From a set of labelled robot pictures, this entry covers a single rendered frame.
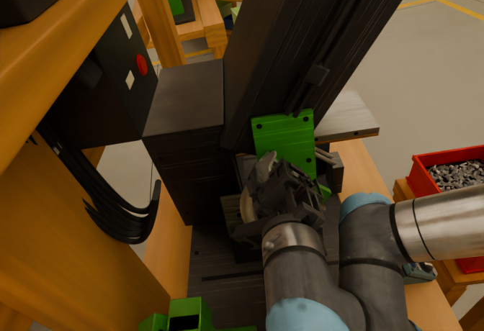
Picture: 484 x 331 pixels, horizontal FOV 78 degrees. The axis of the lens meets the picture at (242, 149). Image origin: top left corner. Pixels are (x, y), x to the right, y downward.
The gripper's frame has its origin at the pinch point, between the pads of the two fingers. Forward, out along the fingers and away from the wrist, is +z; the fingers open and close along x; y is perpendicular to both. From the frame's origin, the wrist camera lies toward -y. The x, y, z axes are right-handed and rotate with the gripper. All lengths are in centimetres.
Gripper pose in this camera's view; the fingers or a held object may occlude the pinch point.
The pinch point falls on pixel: (268, 170)
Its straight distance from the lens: 57.9
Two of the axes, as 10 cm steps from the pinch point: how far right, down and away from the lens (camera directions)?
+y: 5.8, -7.2, -3.8
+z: 0.0, -4.7, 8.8
